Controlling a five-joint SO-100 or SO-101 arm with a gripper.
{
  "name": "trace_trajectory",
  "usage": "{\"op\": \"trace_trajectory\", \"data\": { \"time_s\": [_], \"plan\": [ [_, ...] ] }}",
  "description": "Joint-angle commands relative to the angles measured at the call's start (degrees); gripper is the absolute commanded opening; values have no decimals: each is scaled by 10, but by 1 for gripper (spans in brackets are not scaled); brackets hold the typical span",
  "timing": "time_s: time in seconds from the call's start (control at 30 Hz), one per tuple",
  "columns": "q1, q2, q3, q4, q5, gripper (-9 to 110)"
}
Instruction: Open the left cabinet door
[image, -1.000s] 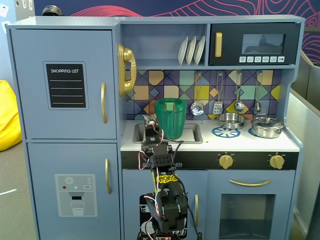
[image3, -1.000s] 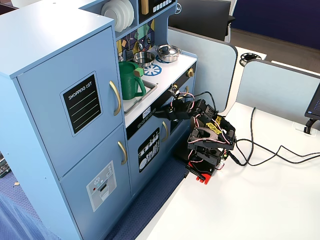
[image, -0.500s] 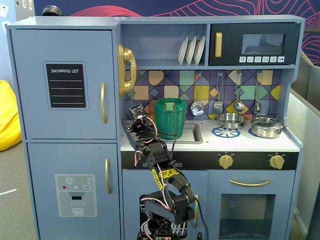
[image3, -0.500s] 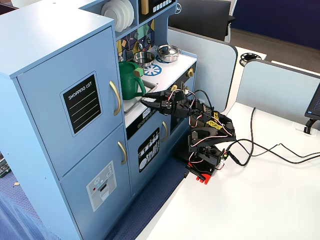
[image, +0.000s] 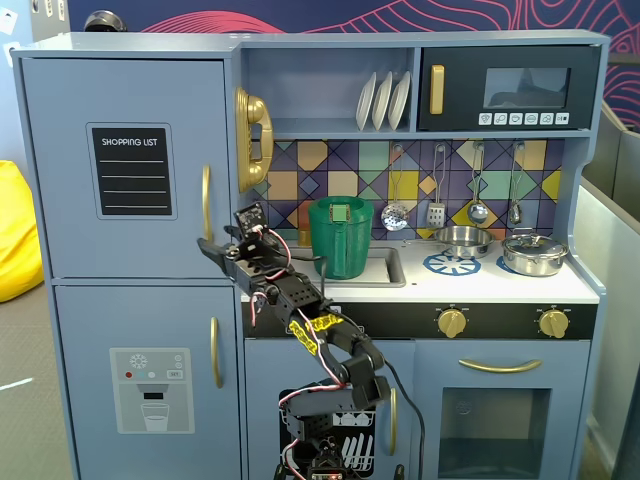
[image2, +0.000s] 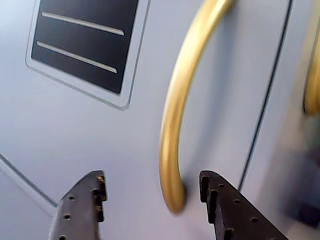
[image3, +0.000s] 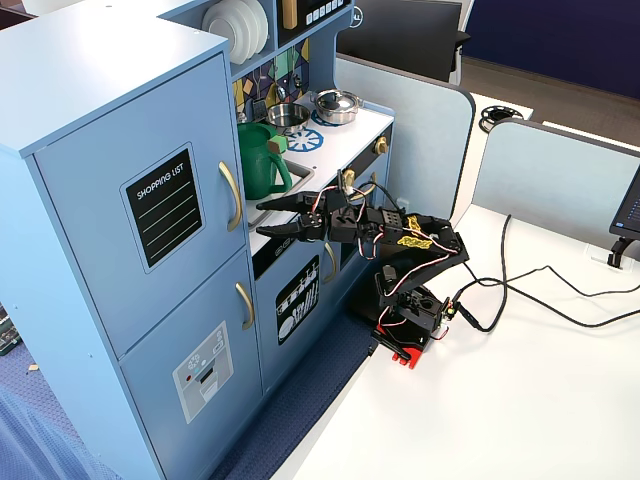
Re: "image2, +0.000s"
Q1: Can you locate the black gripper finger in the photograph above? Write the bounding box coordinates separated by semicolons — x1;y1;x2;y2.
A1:
47;169;109;240
198;170;296;240

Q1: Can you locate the curved gold cabinet door handle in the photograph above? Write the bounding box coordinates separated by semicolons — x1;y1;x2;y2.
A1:
158;0;235;214

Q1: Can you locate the blue toy kitchen cabinet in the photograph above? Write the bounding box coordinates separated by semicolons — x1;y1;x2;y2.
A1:
238;0;320;240

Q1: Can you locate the blue shopping list cabinet door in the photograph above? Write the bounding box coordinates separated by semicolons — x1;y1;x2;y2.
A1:
0;0;293;240

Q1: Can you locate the gold toy telephone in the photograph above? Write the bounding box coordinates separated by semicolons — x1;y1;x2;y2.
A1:
303;37;320;116

